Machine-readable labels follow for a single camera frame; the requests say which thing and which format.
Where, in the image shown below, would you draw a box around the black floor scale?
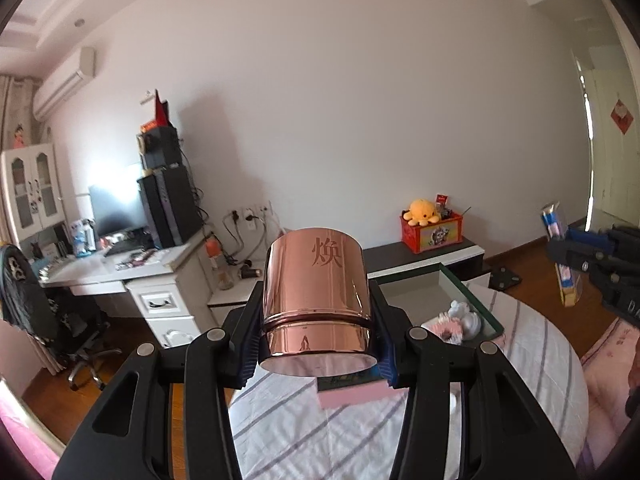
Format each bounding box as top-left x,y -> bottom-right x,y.
487,267 -> 523,293

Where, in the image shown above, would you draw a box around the white glass-door cabinet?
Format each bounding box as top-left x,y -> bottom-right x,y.
0,142 -> 68,246

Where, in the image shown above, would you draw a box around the white door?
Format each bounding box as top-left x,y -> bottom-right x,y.
582,67 -> 640,216

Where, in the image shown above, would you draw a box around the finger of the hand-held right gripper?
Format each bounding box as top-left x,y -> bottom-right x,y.
567,224 -> 640,260
546,241 -> 603,275

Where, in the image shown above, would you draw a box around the red paper bag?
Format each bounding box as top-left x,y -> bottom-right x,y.
141,89 -> 173,128

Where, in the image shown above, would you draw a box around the red printed box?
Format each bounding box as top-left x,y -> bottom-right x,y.
399,211 -> 465,255

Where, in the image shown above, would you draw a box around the grey jacket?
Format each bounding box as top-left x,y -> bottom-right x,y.
0,244 -> 61,331

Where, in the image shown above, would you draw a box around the red door decoration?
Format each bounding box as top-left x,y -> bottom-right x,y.
612,100 -> 635,136

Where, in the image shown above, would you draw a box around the black computer monitor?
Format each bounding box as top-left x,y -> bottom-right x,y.
89,180 -> 151,241

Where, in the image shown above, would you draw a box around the white air conditioner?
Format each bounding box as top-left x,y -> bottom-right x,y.
32,47 -> 97,121

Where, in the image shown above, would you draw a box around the clear plastic display box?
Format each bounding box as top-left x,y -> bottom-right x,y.
541,202 -> 586,308

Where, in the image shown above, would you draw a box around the black box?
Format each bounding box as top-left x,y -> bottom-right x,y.
136,127 -> 182,170

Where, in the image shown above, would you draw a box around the rose gold cup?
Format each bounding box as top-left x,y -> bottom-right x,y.
257,228 -> 377,377

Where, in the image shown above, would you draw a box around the white figurine lamp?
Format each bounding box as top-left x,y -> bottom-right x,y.
447,300 -> 483,341

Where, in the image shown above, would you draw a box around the black keyboard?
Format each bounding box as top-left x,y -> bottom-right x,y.
102,237 -> 146,256

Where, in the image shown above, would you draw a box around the blue product box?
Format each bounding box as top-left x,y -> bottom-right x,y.
70,220 -> 98,256

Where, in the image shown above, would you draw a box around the orange octopus plush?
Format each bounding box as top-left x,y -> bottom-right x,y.
403,199 -> 442,226

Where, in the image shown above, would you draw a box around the pink packet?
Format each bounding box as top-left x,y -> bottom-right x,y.
115,250 -> 161,271

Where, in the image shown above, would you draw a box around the pink brick ring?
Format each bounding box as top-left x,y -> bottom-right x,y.
432,322 -> 463,345

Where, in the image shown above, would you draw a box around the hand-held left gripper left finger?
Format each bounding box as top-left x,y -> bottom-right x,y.
52,280 -> 263,480

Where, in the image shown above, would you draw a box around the pink bed blanket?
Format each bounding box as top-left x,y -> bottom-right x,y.
575,317 -> 640,480

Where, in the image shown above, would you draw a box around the white desk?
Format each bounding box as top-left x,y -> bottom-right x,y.
37,237 -> 211,348

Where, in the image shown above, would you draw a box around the black computer tower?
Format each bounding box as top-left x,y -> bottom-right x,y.
137,165 -> 203,250

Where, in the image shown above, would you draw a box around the red cap bottle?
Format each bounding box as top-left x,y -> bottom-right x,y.
205,237 -> 235,291

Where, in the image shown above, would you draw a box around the pink storage box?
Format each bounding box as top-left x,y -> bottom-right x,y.
317,262 -> 505,411

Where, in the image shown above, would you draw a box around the black office chair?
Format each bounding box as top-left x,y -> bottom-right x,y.
0,242 -> 123,391

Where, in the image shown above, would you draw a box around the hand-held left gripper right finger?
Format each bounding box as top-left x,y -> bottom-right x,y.
367,280 -> 578,480

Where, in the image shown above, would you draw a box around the black power cables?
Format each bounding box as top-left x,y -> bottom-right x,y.
220,211 -> 273,267

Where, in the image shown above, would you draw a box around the black white low cabinet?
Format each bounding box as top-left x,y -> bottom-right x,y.
207,235 -> 493,311

